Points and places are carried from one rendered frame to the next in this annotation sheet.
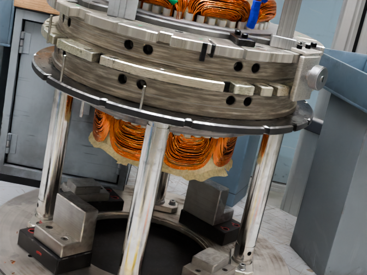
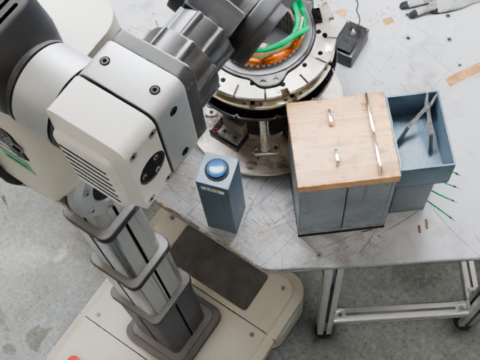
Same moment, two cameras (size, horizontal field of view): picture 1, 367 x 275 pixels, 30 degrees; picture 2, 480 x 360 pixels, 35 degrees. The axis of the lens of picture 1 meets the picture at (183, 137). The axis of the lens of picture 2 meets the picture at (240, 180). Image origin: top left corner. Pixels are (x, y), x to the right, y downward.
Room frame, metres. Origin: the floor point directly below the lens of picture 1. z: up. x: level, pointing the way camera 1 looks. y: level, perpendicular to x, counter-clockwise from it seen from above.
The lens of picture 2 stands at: (1.72, 0.02, 2.40)
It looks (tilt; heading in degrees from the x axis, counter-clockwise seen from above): 65 degrees down; 185
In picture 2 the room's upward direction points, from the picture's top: 9 degrees counter-clockwise
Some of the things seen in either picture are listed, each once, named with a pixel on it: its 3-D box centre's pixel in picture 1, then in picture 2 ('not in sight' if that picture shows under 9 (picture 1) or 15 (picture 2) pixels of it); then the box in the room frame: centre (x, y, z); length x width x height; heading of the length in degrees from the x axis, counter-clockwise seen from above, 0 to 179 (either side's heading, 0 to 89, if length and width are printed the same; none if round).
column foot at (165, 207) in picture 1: (155, 203); (266, 148); (0.92, 0.02, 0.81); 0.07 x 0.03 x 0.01; 88
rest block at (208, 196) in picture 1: (211, 197); (232, 128); (0.88, -0.05, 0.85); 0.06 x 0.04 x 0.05; 52
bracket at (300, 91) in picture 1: (300, 73); not in sight; (0.70, -0.10, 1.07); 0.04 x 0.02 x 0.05; 144
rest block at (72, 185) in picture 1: (86, 187); not in sight; (0.87, 0.12, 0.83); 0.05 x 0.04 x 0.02; 124
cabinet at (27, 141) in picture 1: (80, 94); (337, 171); (1.04, 0.17, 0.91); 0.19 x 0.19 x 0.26; 3
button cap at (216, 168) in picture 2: not in sight; (216, 168); (1.08, -0.08, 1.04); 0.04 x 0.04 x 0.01
